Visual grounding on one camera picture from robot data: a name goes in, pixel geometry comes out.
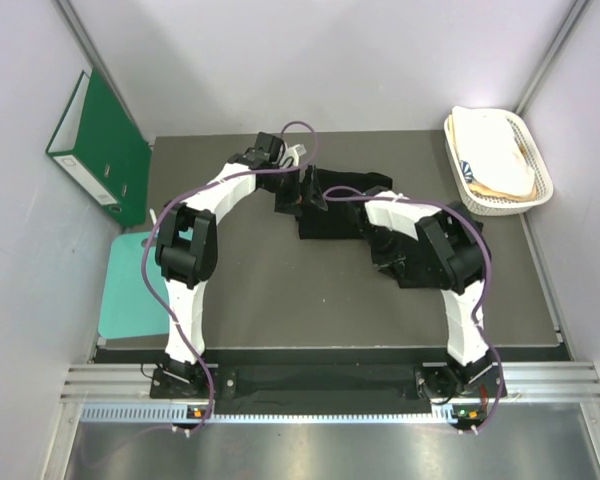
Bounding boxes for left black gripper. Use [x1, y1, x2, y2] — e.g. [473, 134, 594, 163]
[261, 163, 326, 216]

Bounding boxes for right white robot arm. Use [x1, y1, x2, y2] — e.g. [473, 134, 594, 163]
[352, 191, 494, 404]

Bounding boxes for green ring binder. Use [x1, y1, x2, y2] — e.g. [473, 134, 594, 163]
[45, 70, 152, 228]

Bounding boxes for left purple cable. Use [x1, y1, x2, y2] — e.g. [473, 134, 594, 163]
[142, 120, 320, 437]

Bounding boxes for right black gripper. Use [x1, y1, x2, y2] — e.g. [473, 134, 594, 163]
[361, 225, 405, 279]

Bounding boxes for black t-shirt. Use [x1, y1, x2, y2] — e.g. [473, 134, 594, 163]
[296, 169, 393, 240]
[365, 201, 485, 294]

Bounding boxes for white t-shirt in basket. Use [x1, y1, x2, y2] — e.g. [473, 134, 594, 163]
[450, 106, 535, 196]

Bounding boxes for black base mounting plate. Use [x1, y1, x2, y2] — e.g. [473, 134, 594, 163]
[150, 362, 506, 411]

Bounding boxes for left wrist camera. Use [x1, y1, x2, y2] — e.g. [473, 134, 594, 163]
[246, 132, 306, 169]

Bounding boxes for teal cutting board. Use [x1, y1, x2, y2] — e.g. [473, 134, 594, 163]
[98, 232, 170, 340]

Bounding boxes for aluminium frame rail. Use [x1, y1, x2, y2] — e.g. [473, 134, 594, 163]
[61, 362, 600, 403]

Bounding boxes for white cable duct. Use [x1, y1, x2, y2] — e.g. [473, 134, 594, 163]
[81, 403, 486, 426]

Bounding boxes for purple cable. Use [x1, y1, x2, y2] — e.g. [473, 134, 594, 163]
[142, 120, 320, 437]
[323, 186, 504, 435]

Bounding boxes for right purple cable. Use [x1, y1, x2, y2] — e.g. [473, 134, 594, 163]
[323, 186, 504, 435]

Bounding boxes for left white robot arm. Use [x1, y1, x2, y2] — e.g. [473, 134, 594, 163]
[143, 143, 326, 397]

